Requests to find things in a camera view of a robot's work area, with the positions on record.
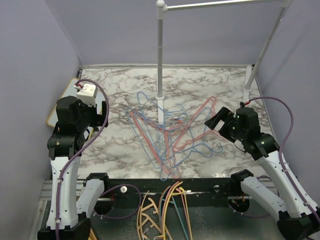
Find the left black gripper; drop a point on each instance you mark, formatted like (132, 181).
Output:
(98, 118)

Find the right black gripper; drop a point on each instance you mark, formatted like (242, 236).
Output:
(227, 116)

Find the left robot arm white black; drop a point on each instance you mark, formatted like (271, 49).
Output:
(69, 216)

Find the yellow plastic hanger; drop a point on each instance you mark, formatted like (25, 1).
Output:
(178, 193)

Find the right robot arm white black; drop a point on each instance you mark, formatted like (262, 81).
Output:
(296, 214)

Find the teal plastic hanger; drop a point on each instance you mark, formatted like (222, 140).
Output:
(172, 201)

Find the tan plastic hanger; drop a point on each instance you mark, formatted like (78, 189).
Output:
(147, 219)

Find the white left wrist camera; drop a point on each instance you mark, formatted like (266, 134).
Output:
(87, 93)

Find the black front rail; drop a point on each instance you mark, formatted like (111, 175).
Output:
(200, 192)

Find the white clothes rack frame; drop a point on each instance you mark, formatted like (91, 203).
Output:
(251, 72)

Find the small yellow-framed whiteboard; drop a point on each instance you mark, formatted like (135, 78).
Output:
(69, 91)

